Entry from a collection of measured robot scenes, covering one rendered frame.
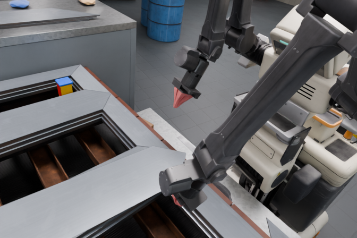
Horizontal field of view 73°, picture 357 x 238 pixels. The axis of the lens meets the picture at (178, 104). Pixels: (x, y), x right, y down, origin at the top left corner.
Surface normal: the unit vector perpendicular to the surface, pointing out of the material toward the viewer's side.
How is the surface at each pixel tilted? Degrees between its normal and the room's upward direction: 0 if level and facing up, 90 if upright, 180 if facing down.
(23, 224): 0
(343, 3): 94
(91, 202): 0
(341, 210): 0
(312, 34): 77
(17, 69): 90
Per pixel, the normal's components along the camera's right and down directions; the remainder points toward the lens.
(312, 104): -0.83, 0.35
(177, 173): 0.24, -0.67
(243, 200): 0.13, -0.81
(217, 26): 0.52, 0.40
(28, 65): 0.66, 0.50
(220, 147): -0.83, -0.01
